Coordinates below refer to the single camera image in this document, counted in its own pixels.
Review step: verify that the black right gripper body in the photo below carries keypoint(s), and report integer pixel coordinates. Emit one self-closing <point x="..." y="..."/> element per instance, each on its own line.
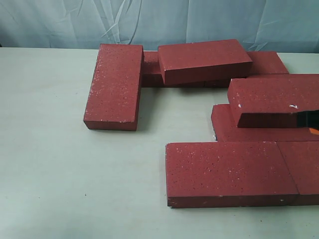
<point x="308" y="119"/>

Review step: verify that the red brick with white mark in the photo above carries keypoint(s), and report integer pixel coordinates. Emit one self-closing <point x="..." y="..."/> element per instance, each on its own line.
<point x="272" y="102"/>

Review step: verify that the red brick top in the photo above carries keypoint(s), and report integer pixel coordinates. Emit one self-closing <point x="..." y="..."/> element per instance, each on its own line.
<point x="203" y="61"/>

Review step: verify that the red brick rear under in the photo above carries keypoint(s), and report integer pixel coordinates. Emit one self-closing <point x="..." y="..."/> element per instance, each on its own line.
<point x="151" y="76"/>

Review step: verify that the white backdrop curtain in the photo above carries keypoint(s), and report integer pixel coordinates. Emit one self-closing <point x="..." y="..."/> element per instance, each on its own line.
<point x="259" y="25"/>

